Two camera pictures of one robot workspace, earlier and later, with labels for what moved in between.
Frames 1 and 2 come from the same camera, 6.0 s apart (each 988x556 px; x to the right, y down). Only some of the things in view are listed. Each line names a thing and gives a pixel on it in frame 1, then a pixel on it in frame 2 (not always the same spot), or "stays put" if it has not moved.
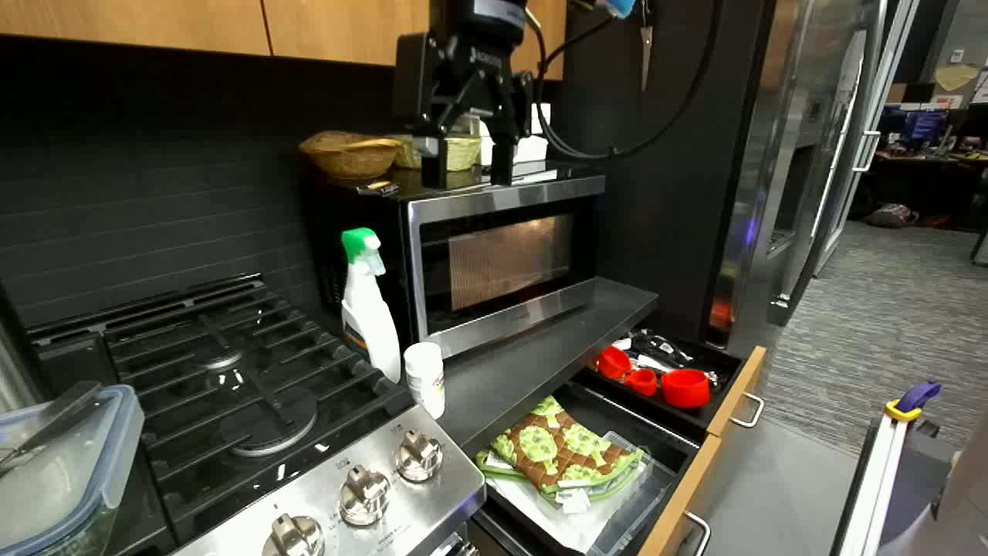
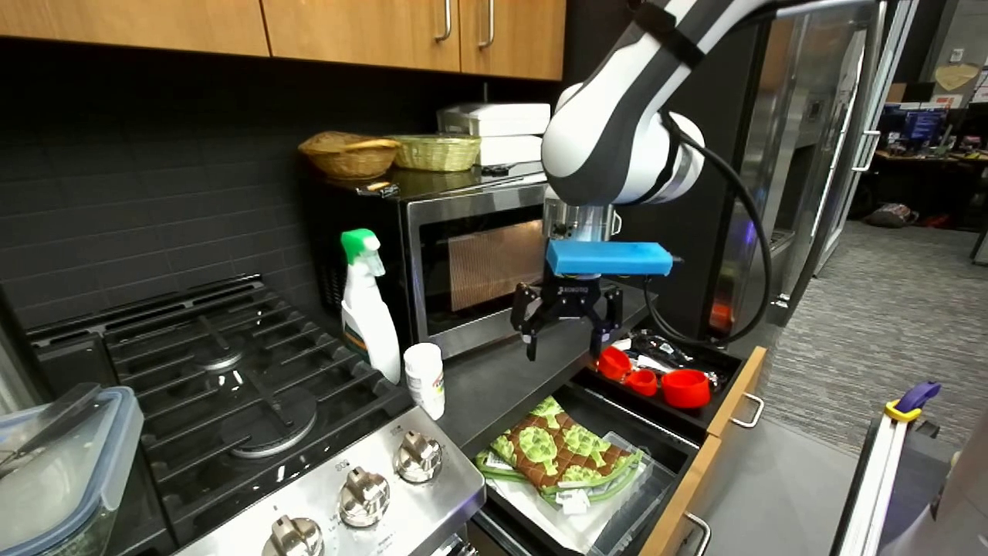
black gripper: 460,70 to 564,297
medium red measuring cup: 615,363 stays put
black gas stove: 262,426 stays put
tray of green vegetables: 557,456 stays put
